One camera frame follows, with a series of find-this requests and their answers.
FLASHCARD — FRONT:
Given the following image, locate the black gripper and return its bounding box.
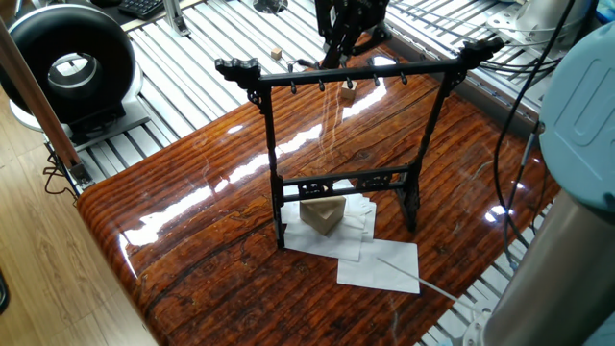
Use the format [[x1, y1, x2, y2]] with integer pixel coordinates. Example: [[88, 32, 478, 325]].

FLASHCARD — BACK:
[[315, 0, 391, 70]]

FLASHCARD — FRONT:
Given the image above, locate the thin calligraphy brush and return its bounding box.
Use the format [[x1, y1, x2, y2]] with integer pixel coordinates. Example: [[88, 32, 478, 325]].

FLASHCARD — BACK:
[[288, 60, 337, 72]]

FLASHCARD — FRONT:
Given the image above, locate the grey robot base column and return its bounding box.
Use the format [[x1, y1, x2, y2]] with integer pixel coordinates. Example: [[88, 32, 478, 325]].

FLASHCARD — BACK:
[[514, 0, 587, 44]]

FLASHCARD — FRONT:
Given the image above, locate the black metal pen rack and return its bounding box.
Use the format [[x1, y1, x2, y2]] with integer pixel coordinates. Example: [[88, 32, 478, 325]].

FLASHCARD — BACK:
[[213, 34, 505, 253]]

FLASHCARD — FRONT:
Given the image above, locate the small wooden cube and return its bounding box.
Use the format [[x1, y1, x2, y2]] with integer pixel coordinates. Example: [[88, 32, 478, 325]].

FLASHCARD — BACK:
[[338, 83, 360, 105]]

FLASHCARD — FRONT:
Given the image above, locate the large wooden block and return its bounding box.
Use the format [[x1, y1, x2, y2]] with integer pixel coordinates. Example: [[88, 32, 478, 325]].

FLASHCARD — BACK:
[[299, 194, 348, 237]]

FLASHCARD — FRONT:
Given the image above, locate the white paper sheet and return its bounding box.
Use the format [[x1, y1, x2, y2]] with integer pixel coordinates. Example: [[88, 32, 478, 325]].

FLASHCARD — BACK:
[[335, 237, 423, 295], [315, 192, 379, 261], [278, 190, 358, 257]]

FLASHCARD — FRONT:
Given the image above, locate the black keyboard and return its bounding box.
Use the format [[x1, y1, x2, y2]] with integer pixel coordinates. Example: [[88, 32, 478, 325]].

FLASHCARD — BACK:
[[119, 0, 173, 21]]

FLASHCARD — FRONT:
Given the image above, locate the brown wooden pole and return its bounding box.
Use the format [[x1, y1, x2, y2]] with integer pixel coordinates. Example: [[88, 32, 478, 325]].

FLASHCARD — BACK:
[[0, 17, 84, 180]]

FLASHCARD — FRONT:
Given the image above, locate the black round duct fan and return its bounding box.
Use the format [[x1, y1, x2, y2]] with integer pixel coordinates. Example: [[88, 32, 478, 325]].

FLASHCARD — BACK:
[[0, 4, 143, 136]]

